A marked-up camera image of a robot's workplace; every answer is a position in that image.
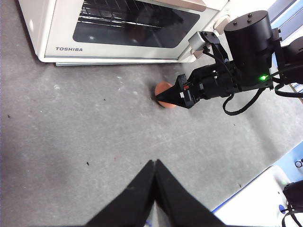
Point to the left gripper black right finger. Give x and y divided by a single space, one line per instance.
180 205

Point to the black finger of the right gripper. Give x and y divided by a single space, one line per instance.
174 95

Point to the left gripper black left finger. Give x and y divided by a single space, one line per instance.
132 203

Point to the brown egg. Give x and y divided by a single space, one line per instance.
162 87

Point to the cream oven timer knob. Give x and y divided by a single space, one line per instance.
198 55

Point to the cream oven temperature knob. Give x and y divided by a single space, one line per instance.
221 23

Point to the cream Toshiba toaster oven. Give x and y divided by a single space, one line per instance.
35 28

